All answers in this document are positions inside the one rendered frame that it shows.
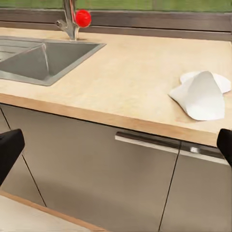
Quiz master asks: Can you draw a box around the paper coffee filter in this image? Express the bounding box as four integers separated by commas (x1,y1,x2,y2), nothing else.
168,71,225,120

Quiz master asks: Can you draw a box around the saucer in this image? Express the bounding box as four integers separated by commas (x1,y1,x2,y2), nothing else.
180,71,232,93

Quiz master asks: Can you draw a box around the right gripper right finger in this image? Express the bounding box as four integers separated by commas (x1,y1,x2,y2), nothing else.
217,128,232,166

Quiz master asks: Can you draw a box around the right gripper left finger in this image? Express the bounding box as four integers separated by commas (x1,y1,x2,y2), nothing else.
0,129,25,186

